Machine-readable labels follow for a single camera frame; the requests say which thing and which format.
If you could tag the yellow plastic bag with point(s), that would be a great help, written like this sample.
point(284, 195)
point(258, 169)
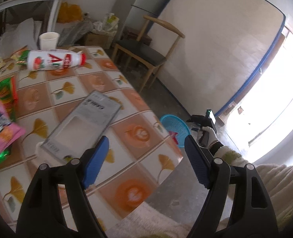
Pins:
point(76, 12)
point(63, 13)

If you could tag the white paper cup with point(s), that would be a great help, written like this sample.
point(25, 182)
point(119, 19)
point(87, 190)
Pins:
point(48, 42)

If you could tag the grey packaging box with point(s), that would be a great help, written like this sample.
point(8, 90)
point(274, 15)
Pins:
point(87, 119)

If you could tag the person's right forearm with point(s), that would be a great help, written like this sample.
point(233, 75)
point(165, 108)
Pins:
point(272, 178)

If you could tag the white green printed bag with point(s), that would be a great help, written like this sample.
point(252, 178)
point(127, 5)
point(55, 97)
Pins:
point(111, 22)

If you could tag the dark wooden stool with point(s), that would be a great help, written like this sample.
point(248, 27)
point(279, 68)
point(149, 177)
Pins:
point(136, 36)

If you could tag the blue plastic wastebasket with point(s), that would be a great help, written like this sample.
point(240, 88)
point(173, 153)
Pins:
point(171, 124)

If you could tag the orange snack bag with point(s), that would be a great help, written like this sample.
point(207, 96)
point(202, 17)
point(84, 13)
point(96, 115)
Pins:
point(4, 96)

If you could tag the green snack packet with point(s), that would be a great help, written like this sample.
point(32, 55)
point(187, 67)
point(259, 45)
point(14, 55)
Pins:
point(22, 58)

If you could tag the cardboard box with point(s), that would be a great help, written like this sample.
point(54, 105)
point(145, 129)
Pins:
point(97, 41)

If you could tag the grey plastic bag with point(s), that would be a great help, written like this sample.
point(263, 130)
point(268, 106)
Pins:
point(74, 32)

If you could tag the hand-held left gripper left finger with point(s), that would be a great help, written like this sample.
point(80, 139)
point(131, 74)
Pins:
point(97, 161)

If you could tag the floral patterned tablecloth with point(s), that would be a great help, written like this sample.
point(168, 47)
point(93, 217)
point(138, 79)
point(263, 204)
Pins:
point(92, 79)

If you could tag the person's right hand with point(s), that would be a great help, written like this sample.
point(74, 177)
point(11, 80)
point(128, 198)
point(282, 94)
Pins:
point(213, 136)

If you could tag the pink snack packet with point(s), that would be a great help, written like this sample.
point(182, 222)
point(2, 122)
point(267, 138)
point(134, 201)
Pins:
point(2, 138)

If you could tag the white mattress with blue border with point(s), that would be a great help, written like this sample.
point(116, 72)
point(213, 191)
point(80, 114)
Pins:
point(211, 42)

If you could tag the white yogurt drink bottle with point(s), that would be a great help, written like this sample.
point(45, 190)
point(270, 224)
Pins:
point(45, 60)

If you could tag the large white plastic bag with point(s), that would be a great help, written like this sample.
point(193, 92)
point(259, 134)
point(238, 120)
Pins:
point(17, 34)

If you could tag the wooden chair with dark seat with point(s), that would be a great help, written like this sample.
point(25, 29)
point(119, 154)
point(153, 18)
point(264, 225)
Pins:
point(141, 50)

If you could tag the cream fuzzy robe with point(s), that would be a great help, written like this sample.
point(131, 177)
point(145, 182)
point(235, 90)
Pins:
point(149, 218)

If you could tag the white metal shelf table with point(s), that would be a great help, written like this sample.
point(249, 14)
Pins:
point(25, 0)

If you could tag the grey refrigerator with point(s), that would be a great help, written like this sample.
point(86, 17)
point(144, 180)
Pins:
point(149, 2)

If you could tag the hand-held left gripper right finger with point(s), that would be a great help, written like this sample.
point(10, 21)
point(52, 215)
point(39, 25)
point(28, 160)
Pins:
point(196, 161)

